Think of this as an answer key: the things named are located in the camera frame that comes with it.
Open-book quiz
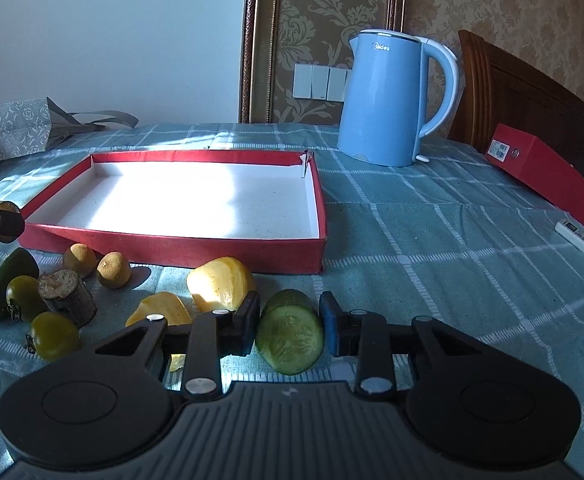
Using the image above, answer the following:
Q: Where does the brown longan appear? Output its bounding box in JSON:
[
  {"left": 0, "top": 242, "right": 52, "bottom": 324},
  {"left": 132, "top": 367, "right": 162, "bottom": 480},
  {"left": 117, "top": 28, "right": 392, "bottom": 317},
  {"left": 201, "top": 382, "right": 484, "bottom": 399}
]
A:
[
  {"left": 96, "top": 251, "right": 132, "bottom": 290},
  {"left": 63, "top": 243, "right": 98, "bottom": 278}
]

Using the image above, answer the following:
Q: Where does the white remote control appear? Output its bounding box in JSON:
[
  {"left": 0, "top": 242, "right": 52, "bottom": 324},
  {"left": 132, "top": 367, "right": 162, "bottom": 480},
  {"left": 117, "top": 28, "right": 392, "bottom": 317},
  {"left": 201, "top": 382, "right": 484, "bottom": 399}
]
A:
[{"left": 555, "top": 220, "right": 584, "bottom": 270}]

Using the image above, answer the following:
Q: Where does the ornate wooden wall frame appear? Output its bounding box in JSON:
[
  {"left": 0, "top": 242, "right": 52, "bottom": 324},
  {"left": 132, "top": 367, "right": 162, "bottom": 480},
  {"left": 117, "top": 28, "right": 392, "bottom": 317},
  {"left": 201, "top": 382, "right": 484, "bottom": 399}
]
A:
[{"left": 239, "top": 0, "right": 407, "bottom": 124}]

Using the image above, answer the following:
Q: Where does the small yellow peeled fruit piece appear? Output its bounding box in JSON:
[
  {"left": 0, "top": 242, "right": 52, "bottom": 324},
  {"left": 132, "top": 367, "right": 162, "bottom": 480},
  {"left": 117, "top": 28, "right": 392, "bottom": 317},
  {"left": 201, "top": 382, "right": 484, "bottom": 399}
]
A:
[{"left": 124, "top": 291, "right": 193, "bottom": 374}]

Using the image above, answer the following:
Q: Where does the cucumber piece with cut face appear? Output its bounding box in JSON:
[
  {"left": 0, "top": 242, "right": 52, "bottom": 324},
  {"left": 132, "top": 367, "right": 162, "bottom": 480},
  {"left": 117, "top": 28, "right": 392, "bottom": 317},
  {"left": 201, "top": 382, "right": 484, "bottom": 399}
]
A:
[{"left": 255, "top": 289, "right": 325, "bottom": 375}]

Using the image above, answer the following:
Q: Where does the red flat box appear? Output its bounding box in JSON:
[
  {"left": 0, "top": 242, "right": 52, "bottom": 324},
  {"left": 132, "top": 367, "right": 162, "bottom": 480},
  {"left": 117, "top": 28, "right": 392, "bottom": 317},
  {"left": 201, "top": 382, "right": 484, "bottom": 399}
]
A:
[{"left": 482, "top": 123, "right": 584, "bottom": 232}]

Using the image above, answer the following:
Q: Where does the dark green cucumber piece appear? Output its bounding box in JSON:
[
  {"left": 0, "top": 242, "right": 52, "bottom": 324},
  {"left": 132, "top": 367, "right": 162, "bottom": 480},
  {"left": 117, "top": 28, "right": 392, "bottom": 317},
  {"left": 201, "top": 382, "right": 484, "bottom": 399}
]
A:
[{"left": 0, "top": 247, "right": 41, "bottom": 322}]

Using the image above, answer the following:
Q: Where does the red cardboard box lid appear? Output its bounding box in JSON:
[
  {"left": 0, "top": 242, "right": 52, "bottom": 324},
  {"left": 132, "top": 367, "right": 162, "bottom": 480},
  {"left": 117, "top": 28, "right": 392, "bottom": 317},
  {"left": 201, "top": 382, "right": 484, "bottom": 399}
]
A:
[{"left": 20, "top": 149, "right": 329, "bottom": 275}]

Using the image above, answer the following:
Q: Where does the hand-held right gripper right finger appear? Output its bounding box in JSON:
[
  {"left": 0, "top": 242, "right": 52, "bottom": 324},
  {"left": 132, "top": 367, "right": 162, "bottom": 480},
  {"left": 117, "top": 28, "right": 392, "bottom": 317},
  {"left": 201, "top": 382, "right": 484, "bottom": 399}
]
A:
[{"left": 318, "top": 290, "right": 496, "bottom": 397}]

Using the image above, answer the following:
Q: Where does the large yellow peeled fruit piece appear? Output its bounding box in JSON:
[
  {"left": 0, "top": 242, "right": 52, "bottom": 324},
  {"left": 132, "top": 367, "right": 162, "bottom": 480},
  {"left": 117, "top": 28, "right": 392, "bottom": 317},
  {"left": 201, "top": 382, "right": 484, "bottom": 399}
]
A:
[{"left": 187, "top": 256, "right": 257, "bottom": 314}]

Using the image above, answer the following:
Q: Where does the blue electric kettle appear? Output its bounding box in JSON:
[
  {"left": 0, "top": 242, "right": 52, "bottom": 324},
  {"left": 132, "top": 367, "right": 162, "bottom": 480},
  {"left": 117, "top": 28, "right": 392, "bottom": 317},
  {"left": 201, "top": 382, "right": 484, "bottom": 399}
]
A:
[{"left": 337, "top": 30, "right": 460, "bottom": 168}]

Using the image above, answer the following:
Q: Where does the green tomato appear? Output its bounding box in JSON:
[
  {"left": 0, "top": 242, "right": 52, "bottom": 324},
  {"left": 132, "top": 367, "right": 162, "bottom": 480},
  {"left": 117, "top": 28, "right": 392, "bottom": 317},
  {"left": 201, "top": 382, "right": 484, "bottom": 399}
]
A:
[
  {"left": 6, "top": 275, "right": 49, "bottom": 323},
  {"left": 25, "top": 311, "right": 81, "bottom": 363}
]

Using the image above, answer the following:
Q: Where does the white wall switch panel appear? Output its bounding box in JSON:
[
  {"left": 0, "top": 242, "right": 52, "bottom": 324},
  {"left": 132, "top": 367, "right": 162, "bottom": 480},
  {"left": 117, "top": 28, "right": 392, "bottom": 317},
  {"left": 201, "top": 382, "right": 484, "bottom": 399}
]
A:
[{"left": 293, "top": 63, "right": 349, "bottom": 102}]

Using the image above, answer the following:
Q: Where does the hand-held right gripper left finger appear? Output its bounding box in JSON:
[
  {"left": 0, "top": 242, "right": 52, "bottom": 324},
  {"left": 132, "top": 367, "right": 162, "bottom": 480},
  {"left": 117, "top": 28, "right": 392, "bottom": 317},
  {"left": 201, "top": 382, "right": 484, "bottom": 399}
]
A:
[{"left": 89, "top": 291, "right": 261, "bottom": 397}]

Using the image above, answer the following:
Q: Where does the grey patterned gift bag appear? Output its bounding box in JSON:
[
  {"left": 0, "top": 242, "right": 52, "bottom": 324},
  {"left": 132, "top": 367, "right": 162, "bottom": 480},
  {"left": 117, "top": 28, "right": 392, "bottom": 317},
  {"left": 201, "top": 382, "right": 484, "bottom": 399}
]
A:
[{"left": 0, "top": 97, "right": 139, "bottom": 162}]

